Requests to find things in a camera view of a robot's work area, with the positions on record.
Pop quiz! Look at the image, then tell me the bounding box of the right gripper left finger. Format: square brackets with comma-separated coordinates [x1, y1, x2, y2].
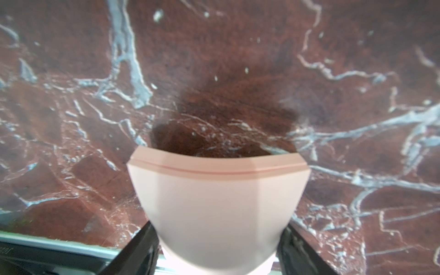
[99, 221, 159, 275]

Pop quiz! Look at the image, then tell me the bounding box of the pink sticky note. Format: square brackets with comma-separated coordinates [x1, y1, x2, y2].
[127, 146, 311, 275]

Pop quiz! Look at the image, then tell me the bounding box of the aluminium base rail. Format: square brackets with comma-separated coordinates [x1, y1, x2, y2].
[1, 231, 173, 275]

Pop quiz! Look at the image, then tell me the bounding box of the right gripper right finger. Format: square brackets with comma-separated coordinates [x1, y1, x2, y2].
[277, 223, 337, 275]

